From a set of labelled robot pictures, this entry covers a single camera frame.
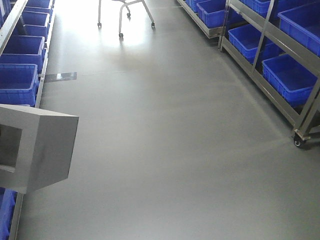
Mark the steel rack left aisle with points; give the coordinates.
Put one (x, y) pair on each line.
(25, 35)

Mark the steel rack aisle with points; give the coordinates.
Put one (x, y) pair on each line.
(277, 44)
(25, 35)

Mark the gray square base block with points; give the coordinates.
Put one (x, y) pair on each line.
(36, 147)

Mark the steel rack right aisle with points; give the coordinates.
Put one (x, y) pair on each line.
(277, 44)

